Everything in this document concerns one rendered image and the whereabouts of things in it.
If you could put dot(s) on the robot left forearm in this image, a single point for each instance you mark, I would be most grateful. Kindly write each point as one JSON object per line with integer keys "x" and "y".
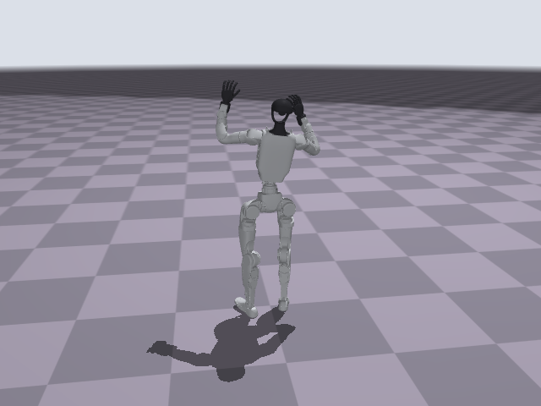
{"x": 221, "y": 127}

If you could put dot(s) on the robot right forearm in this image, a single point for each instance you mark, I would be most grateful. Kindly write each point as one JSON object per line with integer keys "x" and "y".
{"x": 309, "y": 133}

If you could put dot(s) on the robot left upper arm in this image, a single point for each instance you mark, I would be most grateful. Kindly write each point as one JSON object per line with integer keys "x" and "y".
{"x": 250, "y": 136}

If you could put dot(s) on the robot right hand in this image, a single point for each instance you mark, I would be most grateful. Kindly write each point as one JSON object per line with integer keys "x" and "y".
{"x": 297, "y": 108}

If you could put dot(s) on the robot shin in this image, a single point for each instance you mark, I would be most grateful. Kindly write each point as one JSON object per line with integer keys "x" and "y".
{"x": 250, "y": 276}
{"x": 284, "y": 274}

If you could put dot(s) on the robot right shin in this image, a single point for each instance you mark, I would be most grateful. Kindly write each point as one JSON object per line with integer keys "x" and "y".
{"x": 284, "y": 274}

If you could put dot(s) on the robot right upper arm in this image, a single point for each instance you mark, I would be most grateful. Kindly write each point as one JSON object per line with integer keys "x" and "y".
{"x": 302, "y": 143}

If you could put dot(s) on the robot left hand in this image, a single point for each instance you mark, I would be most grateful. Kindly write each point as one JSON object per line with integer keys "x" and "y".
{"x": 227, "y": 95}

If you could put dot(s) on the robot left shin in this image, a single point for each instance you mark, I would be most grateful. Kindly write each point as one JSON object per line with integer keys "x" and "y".
{"x": 250, "y": 276}

